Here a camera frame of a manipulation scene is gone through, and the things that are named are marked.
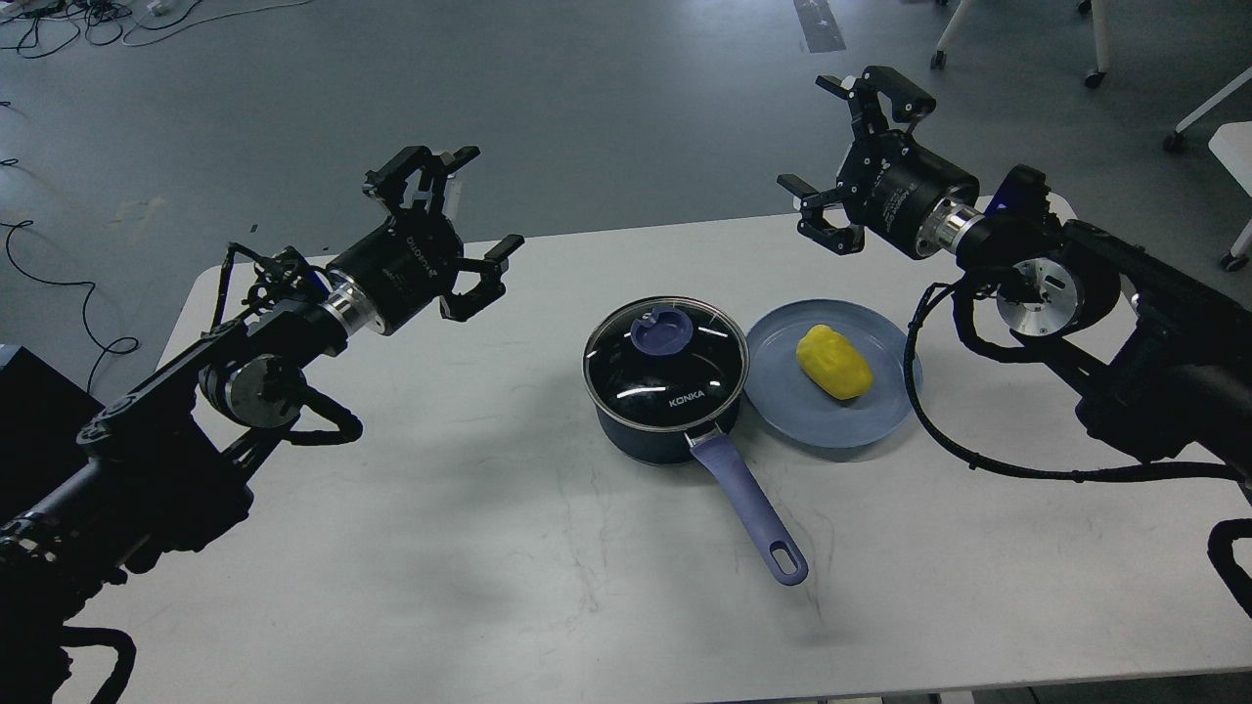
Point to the yellow potato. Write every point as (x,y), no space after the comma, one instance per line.
(832,362)

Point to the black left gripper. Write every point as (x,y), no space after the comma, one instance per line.
(415,256)

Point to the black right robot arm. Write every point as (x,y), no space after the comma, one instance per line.
(1159,361)

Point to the dark blue saucepan purple handle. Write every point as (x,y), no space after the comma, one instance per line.
(711,445)

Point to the glass pot lid purple knob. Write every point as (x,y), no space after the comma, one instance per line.
(665,363)

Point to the blue grey round plate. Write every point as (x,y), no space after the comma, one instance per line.
(800,410)

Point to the white chair leg right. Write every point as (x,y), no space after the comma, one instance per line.
(1174,141)

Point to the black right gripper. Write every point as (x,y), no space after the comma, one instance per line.
(889,183)

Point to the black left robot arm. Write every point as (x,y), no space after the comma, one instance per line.
(95,493)

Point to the black box left edge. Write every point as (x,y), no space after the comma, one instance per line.
(42,413)

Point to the grey floor tape strip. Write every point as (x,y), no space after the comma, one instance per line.
(820,29)

